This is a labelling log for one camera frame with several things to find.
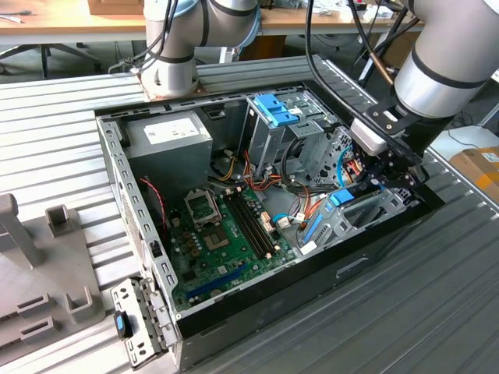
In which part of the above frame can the white side table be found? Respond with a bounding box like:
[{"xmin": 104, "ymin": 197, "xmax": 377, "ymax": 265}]
[{"xmin": 428, "ymin": 124, "xmax": 499, "ymax": 164}]

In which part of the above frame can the black cable bundle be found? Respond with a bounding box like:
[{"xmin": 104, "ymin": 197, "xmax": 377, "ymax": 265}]
[{"xmin": 281, "ymin": 136, "xmax": 313, "ymax": 184}]

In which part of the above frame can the white papers pile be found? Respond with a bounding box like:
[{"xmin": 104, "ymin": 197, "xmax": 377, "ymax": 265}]
[{"xmin": 311, "ymin": 0, "xmax": 352, "ymax": 16}]

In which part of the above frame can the black open PC case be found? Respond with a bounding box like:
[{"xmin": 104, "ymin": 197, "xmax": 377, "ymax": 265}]
[{"xmin": 94, "ymin": 79, "xmax": 448, "ymax": 371}]

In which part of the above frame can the grey parts rack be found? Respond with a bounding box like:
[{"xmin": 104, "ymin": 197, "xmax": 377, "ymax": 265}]
[{"xmin": 0, "ymin": 192, "xmax": 108, "ymax": 351}]

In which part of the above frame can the large brown cardboard box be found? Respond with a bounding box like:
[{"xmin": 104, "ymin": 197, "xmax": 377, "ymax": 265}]
[{"xmin": 384, "ymin": 30, "xmax": 422, "ymax": 71}]

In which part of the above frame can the black tripod stand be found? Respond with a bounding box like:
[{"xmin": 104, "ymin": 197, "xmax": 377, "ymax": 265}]
[{"xmin": 356, "ymin": 7, "xmax": 414, "ymax": 89}]

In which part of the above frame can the grey metal disk bay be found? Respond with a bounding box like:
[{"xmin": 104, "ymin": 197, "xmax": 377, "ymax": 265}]
[{"xmin": 295, "ymin": 175, "xmax": 424, "ymax": 256}]

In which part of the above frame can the orange red disk power wire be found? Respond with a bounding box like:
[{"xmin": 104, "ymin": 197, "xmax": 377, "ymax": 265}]
[{"xmin": 306, "ymin": 154, "xmax": 367, "ymax": 224}]

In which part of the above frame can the small brown cardboard box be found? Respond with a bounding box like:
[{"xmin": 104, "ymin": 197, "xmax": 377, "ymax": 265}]
[{"xmin": 87, "ymin": 0, "xmax": 145, "ymax": 16}]

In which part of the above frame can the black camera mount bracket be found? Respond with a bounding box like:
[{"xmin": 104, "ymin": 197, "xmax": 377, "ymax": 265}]
[{"xmin": 364, "ymin": 99, "xmax": 411, "ymax": 136}]

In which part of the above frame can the grey power supply unit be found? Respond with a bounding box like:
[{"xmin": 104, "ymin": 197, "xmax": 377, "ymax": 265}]
[{"xmin": 123, "ymin": 111, "xmax": 214, "ymax": 196}]

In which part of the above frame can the cardboard box with labels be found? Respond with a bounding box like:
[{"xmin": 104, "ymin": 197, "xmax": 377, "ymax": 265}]
[{"xmin": 448, "ymin": 146, "xmax": 499, "ymax": 203}]

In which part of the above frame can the hard disk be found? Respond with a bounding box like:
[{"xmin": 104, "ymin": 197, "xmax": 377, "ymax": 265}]
[{"xmin": 302, "ymin": 182, "xmax": 385, "ymax": 247}]

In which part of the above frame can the red black twisted wire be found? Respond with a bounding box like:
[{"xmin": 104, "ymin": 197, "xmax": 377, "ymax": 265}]
[{"xmin": 138, "ymin": 177, "xmax": 172, "ymax": 245}]

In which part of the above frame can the metal socket cover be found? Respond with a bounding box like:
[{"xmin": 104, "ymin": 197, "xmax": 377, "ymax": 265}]
[{"xmin": 182, "ymin": 188, "xmax": 221, "ymax": 230}]

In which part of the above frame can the office chair base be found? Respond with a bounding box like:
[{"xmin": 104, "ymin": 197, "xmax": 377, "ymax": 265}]
[{"xmin": 0, "ymin": 41, "xmax": 103, "ymax": 79}]

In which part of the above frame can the blue disk data wire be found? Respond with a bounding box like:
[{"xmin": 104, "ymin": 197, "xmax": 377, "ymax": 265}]
[{"xmin": 337, "ymin": 150, "xmax": 354, "ymax": 188}]

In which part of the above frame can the silver slot cover bracket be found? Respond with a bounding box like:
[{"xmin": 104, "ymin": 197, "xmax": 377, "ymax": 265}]
[{"xmin": 110, "ymin": 275, "xmax": 181, "ymax": 370}]

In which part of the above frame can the blue expansion slot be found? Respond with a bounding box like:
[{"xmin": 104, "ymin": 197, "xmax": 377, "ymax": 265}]
[{"xmin": 185, "ymin": 263, "xmax": 250, "ymax": 302}]

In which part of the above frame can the wooden desk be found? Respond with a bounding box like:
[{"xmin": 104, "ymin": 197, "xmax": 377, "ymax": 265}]
[
  {"xmin": 0, "ymin": 0, "xmax": 146, "ymax": 46},
  {"xmin": 259, "ymin": 0, "xmax": 426, "ymax": 38}
]

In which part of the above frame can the grey metal drive cage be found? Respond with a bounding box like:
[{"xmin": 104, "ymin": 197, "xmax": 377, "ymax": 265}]
[{"xmin": 237, "ymin": 87, "xmax": 339, "ymax": 186}]

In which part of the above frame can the yellow black wire bundle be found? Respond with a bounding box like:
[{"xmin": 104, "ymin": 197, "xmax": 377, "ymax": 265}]
[{"xmin": 216, "ymin": 150, "xmax": 239, "ymax": 183}]

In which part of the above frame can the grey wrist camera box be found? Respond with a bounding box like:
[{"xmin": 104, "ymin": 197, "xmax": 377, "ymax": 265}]
[{"xmin": 349, "ymin": 118, "xmax": 389, "ymax": 157}]

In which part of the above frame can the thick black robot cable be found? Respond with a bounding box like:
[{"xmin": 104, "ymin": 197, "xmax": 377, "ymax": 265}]
[{"xmin": 305, "ymin": 0, "xmax": 397, "ymax": 129}]

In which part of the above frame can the black RAM slot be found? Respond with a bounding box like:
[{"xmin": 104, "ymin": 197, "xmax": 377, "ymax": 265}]
[
  {"xmin": 235, "ymin": 189, "xmax": 279, "ymax": 254},
  {"xmin": 225, "ymin": 190, "xmax": 271, "ymax": 261}
]

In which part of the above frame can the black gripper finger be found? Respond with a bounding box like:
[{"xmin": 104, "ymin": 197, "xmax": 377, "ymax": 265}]
[
  {"xmin": 384, "ymin": 165, "xmax": 430, "ymax": 192},
  {"xmin": 361, "ymin": 150, "xmax": 398, "ymax": 189}
]

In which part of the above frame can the blue drive cage latch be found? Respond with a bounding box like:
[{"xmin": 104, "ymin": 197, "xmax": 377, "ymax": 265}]
[{"xmin": 252, "ymin": 94, "xmax": 302, "ymax": 128}]

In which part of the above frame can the green motherboard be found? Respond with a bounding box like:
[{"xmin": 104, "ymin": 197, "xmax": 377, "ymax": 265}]
[{"xmin": 166, "ymin": 185, "xmax": 298, "ymax": 312}]

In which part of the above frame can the red orange wire bundle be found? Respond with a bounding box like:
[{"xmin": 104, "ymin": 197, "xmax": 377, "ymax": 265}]
[{"xmin": 242, "ymin": 150, "xmax": 284, "ymax": 192}]

